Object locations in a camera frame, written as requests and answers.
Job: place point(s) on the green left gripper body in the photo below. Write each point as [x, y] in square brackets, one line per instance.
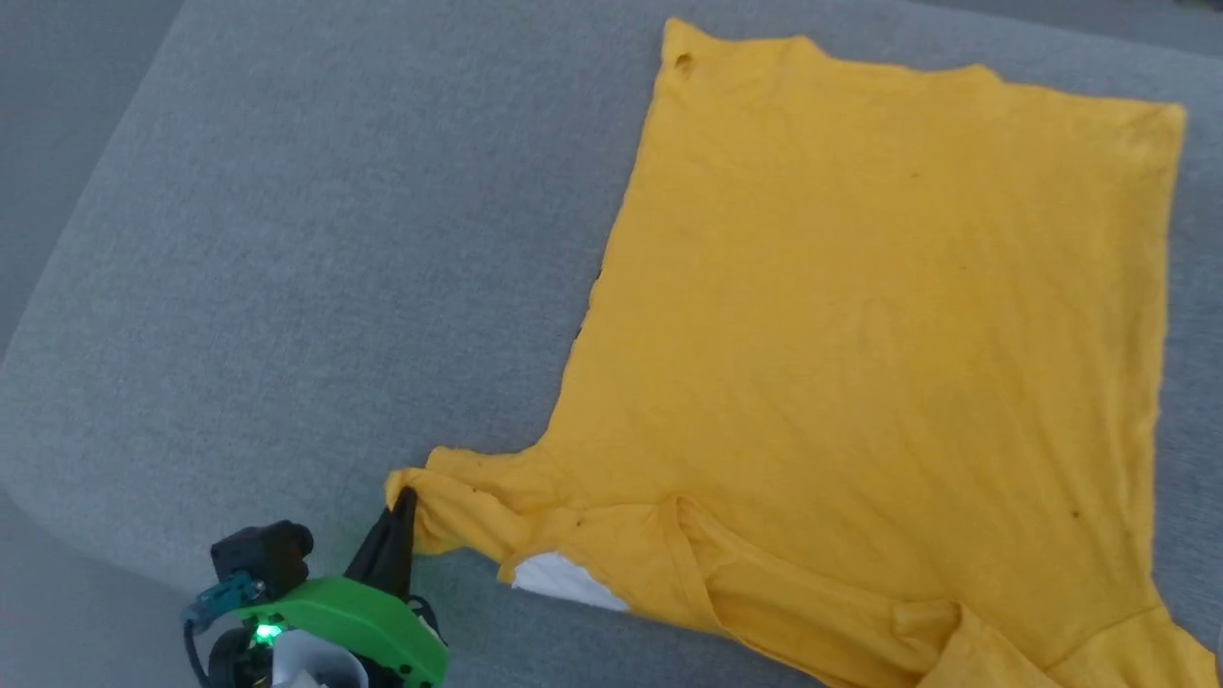
[354, 616]

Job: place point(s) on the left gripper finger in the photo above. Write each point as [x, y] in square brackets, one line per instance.
[375, 559]
[403, 549]

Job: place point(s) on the yellow t-shirt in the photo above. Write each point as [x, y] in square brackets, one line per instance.
[860, 334]

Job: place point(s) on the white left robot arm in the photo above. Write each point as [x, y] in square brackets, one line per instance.
[315, 664]

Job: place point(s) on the grey fabric sofa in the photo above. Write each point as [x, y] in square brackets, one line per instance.
[334, 239]

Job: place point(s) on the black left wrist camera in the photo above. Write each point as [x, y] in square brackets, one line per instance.
[263, 559]

